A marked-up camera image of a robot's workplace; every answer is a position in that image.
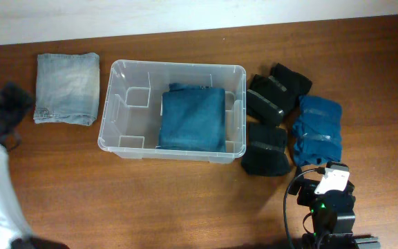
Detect light blue jeans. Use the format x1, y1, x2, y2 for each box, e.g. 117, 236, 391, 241
33, 53, 100, 126

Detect dark blue jeans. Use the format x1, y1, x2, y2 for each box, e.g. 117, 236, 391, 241
157, 83, 226, 152

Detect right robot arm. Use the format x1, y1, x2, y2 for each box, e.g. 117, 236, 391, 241
286, 176, 381, 249

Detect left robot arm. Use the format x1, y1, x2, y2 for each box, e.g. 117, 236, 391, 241
0, 82, 68, 249

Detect clear plastic storage container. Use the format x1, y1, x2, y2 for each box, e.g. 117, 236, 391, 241
97, 59, 247, 164

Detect blue taped garment bundle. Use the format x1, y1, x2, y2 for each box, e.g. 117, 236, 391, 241
292, 95, 343, 167

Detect black garment bundle lower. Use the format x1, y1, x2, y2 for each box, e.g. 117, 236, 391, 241
241, 122, 291, 177

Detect black garment bundle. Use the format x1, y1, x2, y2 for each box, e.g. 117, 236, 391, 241
241, 122, 291, 177
270, 63, 312, 95

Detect black garment bundle taped middle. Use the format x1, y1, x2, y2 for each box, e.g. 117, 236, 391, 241
247, 75, 297, 127

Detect black garment bundle upper right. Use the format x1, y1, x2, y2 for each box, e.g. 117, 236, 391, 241
270, 63, 312, 95

